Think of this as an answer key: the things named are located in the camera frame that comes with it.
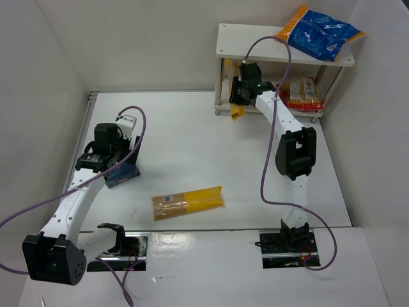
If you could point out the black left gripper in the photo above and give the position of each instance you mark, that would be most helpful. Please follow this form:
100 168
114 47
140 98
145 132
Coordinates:
128 157

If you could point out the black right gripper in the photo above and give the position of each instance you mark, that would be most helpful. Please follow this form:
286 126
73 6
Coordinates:
236 93

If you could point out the yellow spaghetti pack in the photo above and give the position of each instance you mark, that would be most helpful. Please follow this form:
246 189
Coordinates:
180 204
236 112

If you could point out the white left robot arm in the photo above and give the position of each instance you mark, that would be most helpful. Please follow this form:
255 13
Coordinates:
56 254

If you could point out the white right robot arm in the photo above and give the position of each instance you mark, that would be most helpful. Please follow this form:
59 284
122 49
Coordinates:
294 158

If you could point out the blue Barilla pasta box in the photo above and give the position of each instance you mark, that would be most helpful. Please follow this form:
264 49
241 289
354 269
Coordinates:
122 174

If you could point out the white two-tier shelf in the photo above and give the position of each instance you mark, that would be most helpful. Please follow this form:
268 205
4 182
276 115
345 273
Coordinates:
233 42

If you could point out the red pasta bag right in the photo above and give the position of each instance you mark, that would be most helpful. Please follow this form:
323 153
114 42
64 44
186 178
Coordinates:
301 95

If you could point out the blue orange pasta bag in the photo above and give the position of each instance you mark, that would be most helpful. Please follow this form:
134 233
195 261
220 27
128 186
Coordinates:
317 34

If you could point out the yellow spaghetti pack on table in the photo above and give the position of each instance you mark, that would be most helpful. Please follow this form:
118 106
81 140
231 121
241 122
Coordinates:
180 204

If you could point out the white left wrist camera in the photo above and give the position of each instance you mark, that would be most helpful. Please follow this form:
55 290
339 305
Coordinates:
126 123

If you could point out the metal table edge rail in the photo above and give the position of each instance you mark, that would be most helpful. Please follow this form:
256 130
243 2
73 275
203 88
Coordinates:
82 136

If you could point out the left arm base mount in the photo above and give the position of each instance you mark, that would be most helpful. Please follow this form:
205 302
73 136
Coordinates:
101 241

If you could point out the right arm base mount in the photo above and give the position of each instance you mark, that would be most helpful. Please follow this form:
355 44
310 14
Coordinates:
278 254

